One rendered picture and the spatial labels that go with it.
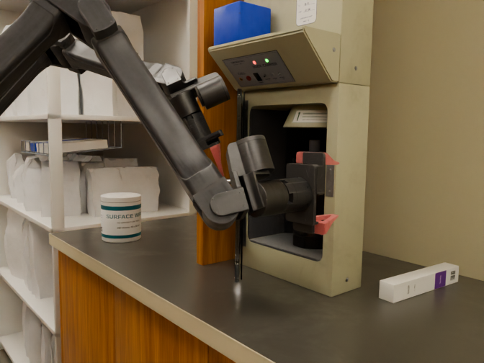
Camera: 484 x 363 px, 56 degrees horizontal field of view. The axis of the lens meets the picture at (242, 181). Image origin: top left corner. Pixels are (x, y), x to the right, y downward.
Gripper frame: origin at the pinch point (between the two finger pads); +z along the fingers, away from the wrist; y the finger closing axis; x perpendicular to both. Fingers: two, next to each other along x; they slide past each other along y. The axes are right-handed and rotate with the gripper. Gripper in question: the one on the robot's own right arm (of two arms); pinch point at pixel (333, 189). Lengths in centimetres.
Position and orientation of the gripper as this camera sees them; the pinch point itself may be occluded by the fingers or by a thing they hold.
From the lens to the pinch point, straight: 84.7
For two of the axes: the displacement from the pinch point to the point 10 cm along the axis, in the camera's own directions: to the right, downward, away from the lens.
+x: -6.4, -0.8, 7.6
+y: 0.0, -9.9, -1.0
